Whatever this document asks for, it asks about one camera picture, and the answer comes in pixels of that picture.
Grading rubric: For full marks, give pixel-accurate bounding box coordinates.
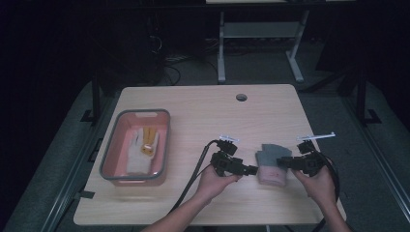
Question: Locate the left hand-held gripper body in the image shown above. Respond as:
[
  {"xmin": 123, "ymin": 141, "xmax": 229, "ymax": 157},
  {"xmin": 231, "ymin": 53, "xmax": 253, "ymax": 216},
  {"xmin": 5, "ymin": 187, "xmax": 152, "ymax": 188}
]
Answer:
[{"xmin": 211, "ymin": 134, "xmax": 250, "ymax": 178}]

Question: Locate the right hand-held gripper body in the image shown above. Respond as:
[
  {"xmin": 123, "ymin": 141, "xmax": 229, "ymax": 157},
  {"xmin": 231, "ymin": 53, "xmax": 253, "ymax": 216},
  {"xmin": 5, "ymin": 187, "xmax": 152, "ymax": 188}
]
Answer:
[{"xmin": 291, "ymin": 131, "xmax": 337, "ymax": 178}]

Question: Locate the beige knit glove bear patch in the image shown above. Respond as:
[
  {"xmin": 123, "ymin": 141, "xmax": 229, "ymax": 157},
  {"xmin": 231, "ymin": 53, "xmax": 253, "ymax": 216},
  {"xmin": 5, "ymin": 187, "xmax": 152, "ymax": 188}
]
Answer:
[{"xmin": 126, "ymin": 126, "xmax": 161, "ymax": 176}]

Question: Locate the pink plastic bin grey rim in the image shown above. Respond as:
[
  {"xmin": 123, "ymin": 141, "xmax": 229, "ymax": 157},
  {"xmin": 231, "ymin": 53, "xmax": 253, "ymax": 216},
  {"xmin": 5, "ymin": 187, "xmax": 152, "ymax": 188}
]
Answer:
[{"xmin": 99, "ymin": 108, "xmax": 172, "ymax": 188}]

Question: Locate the person's left hand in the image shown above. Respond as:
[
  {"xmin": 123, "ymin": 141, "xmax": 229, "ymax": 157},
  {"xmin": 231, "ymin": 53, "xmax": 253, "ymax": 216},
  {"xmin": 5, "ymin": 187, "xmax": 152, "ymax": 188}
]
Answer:
[{"xmin": 194, "ymin": 164, "xmax": 243, "ymax": 203}]

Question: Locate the person's right hand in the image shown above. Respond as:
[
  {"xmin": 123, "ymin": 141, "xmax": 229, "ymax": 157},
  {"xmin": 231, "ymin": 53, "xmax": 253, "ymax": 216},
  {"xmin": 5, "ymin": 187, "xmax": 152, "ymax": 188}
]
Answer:
[{"xmin": 292, "ymin": 167, "xmax": 337, "ymax": 207}]

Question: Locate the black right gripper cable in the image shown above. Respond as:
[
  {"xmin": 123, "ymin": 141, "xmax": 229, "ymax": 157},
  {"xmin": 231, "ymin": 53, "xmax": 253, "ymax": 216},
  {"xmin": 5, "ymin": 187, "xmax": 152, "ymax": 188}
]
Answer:
[{"xmin": 310, "ymin": 151, "xmax": 341, "ymax": 232}]

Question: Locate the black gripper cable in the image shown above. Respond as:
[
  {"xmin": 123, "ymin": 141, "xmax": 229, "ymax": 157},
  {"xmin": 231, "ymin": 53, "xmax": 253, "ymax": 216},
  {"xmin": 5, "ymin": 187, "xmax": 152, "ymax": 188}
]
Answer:
[
  {"xmin": 167, "ymin": 139, "xmax": 221, "ymax": 216},
  {"xmin": 310, "ymin": 151, "xmax": 341, "ymax": 232}
]

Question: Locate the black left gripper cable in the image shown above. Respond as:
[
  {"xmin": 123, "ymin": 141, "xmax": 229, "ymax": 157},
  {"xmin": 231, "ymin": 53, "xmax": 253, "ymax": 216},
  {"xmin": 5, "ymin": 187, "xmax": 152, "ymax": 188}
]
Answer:
[{"xmin": 167, "ymin": 139, "xmax": 221, "ymax": 216}]

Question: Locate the grey metal floor rail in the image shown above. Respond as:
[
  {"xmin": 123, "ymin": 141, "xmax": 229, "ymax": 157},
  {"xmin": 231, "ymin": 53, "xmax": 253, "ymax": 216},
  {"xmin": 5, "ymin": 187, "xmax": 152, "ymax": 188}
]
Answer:
[
  {"xmin": 341, "ymin": 95, "xmax": 410, "ymax": 223},
  {"xmin": 42, "ymin": 96, "xmax": 114, "ymax": 232}
]

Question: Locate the black metal stand post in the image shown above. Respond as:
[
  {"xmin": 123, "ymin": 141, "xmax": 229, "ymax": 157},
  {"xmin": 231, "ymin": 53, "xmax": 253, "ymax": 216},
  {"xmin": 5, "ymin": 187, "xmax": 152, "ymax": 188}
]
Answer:
[{"xmin": 357, "ymin": 69, "xmax": 383, "ymax": 126}]

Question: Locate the black floor cable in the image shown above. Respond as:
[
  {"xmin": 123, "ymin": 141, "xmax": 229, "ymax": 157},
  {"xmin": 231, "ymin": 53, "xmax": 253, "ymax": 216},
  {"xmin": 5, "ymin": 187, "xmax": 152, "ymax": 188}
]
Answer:
[{"xmin": 163, "ymin": 54, "xmax": 220, "ymax": 86}]

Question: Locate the grey metal frame desk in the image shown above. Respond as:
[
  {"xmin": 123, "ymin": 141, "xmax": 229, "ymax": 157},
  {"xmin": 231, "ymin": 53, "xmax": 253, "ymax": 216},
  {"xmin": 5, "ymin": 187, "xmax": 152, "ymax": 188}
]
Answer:
[{"xmin": 205, "ymin": 0, "xmax": 357, "ymax": 84}]

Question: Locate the black table bracket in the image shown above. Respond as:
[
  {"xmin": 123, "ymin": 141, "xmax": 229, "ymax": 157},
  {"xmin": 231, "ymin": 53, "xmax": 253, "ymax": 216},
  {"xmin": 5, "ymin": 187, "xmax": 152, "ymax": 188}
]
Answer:
[{"xmin": 73, "ymin": 189, "xmax": 97, "ymax": 201}]

